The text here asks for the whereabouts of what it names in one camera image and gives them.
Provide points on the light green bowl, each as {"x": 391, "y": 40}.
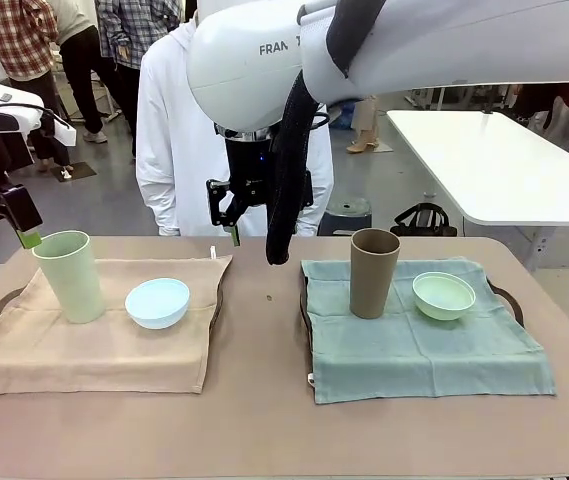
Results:
{"x": 444, "y": 305}

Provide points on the grey round stool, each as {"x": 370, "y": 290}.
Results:
{"x": 346, "y": 215}

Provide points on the teal cloth mat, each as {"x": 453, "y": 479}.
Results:
{"x": 414, "y": 360}

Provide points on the white side table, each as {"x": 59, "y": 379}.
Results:
{"x": 489, "y": 165}

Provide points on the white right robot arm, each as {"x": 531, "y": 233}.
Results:
{"x": 414, "y": 45}

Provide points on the person in blue plaid shirt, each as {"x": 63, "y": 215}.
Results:
{"x": 129, "y": 30}

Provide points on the black floor plate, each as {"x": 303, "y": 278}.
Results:
{"x": 81, "y": 170}

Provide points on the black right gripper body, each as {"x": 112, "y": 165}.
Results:
{"x": 249, "y": 170}

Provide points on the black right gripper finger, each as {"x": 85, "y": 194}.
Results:
{"x": 218, "y": 200}
{"x": 308, "y": 189}

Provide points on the dark brown serving tray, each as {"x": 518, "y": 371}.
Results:
{"x": 217, "y": 307}
{"x": 306, "y": 310}

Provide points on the person in black trousers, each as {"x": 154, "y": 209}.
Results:
{"x": 84, "y": 75}

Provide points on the light blue bowl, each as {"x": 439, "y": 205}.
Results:
{"x": 156, "y": 307}

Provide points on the person in red plaid shirt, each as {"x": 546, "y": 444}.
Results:
{"x": 19, "y": 40}

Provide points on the person in beige skirt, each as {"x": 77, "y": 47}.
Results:
{"x": 364, "y": 120}

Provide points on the tall brown cup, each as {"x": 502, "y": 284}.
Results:
{"x": 374, "y": 285}

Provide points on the beige cloth mat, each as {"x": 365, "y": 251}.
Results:
{"x": 89, "y": 350}

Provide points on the person in white hoodie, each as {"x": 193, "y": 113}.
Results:
{"x": 174, "y": 150}

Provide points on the white camera box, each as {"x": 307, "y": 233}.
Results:
{"x": 65, "y": 132}

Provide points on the tall light green cup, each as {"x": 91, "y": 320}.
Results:
{"x": 74, "y": 285}

